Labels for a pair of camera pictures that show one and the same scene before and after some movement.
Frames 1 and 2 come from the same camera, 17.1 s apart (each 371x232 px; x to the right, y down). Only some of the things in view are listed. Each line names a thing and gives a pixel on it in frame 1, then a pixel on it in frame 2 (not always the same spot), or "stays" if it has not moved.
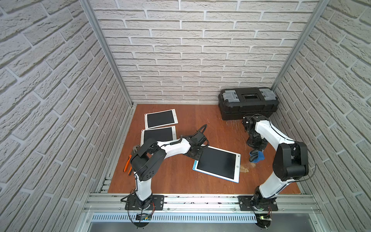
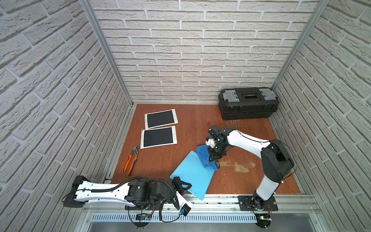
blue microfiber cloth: (261, 157) -> (202, 151)
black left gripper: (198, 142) -> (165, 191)
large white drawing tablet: (159, 134) stays
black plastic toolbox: (235, 103) stays
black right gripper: (261, 147) -> (213, 157)
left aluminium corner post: (88, 7) stays
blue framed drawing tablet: (220, 163) -> (192, 171)
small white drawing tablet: (161, 119) stays
